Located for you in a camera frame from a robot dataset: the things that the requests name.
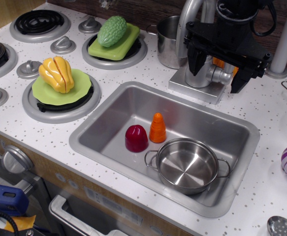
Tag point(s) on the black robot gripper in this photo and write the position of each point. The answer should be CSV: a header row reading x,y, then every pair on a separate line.
x,y
230,39

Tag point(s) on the silver toy faucet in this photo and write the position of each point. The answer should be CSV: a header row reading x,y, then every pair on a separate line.
x,y
209,83

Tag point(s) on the orange toy pumpkin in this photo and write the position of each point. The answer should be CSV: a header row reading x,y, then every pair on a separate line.
x,y
220,64

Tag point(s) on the grey vertical pole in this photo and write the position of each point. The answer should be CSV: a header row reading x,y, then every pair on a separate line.
x,y
278,66

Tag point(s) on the tall steel cup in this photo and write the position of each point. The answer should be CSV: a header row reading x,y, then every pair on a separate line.
x,y
166,30

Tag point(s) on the orange toy carrot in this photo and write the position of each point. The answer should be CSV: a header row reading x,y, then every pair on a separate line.
x,y
157,132

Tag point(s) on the small steel pot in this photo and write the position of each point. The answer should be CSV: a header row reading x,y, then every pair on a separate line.
x,y
187,165

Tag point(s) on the green rectangular tray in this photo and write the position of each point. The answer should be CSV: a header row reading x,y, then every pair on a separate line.
x,y
119,50

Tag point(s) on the dark red toy vegetable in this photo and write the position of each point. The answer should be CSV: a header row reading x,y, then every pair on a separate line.
x,y
136,139

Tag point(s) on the green toy bitter gourd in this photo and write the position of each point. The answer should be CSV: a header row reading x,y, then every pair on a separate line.
x,y
112,31

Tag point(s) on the silver sink basin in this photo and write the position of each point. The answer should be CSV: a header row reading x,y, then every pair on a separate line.
x,y
191,130

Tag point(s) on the grey stove knob rear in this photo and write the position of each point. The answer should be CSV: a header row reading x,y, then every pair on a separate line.
x,y
89,26

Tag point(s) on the grey stove knob middle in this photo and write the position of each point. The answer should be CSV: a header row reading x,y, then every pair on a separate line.
x,y
63,46

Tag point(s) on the light green round plate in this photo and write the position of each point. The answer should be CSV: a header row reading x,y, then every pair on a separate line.
x,y
44,93

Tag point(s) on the yellow toy starfruit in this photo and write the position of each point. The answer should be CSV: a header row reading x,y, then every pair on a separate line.
x,y
56,72

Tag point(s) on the silver slotted spoon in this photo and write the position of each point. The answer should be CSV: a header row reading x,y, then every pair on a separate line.
x,y
277,226

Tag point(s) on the black coil burner rear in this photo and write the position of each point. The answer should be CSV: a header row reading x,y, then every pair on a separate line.
x,y
38,26

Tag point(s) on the grey stove knob front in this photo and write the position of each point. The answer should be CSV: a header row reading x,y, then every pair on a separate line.
x,y
29,70

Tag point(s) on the grey oven dial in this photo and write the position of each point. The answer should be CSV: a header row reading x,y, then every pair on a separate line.
x,y
15,161

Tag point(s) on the blue clamp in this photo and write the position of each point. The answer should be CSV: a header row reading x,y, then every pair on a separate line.
x,y
13,201

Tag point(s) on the front burner with ring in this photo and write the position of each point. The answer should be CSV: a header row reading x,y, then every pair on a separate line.
x,y
29,104

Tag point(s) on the oven door handle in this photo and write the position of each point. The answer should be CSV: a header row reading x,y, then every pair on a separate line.
x,y
56,210

